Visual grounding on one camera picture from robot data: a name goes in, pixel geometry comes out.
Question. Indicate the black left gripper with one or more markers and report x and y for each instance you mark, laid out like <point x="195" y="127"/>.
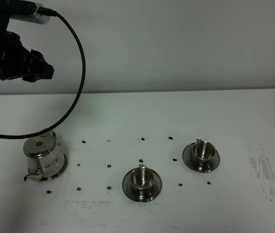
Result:
<point x="17" y="62"/>

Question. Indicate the stainless steel teapot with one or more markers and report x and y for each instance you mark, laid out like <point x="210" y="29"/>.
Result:
<point x="44" y="156"/>

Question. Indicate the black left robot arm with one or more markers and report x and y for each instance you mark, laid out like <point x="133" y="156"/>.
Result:
<point x="15" y="60"/>

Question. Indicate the steel teapot tray saucer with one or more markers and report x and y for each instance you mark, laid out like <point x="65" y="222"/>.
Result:
<point x="62" y="170"/>

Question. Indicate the near stainless steel teacup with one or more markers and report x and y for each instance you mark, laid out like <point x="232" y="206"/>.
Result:
<point x="142" y="178"/>

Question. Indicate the stainless steel teacup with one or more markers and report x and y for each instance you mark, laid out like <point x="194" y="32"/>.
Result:
<point x="203" y="151"/>
<point x="142" y="178"/>

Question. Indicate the near stainless steel saucer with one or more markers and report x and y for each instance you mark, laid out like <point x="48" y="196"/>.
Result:
<point x="142" y="196"/>

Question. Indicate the stainless steel saucer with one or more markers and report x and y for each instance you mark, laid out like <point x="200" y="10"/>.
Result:
<point x="201" y="167"/>
<point x="142" y="196"/>

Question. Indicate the far stainless steel saucer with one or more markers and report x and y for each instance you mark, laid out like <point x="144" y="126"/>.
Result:
<point x="201" y="167"/>

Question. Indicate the far stainless steel teacup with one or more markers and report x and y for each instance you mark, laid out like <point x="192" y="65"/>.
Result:
<point x="203" y="151"/>

